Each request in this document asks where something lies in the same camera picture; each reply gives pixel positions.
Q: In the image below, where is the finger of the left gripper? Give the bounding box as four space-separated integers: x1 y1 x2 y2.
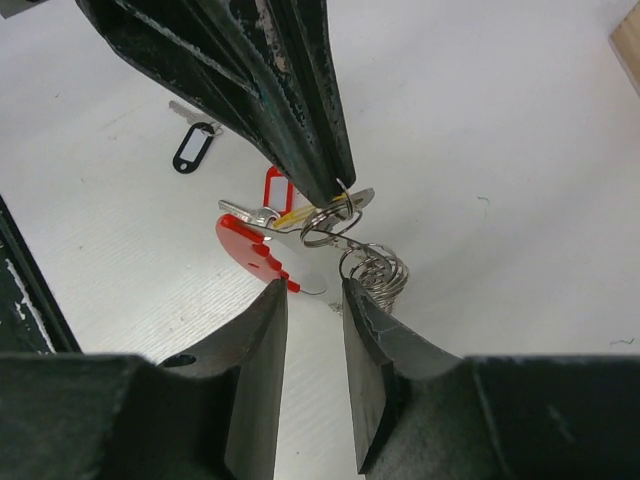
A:
77 0 343 205
227 1 356 186

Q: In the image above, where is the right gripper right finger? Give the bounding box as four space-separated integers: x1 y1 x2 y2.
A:
343 280 639 479

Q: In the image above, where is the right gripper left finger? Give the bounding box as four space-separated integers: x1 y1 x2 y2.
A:
1 280 288 479

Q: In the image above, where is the black tag key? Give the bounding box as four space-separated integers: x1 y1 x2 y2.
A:
168 100 222 175

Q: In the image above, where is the red handled keyring holder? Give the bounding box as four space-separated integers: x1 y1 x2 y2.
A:
215 193 410 313

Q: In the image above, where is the yellow tag key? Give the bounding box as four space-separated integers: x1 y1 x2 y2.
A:
272 188 375 230

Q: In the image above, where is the red tag key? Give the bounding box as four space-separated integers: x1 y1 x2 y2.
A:
218 166 296 227

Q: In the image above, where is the wooden clothes rack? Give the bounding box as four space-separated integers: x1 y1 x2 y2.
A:
609 1 640 93

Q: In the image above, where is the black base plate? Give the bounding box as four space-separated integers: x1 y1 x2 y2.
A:
0 203 81 355

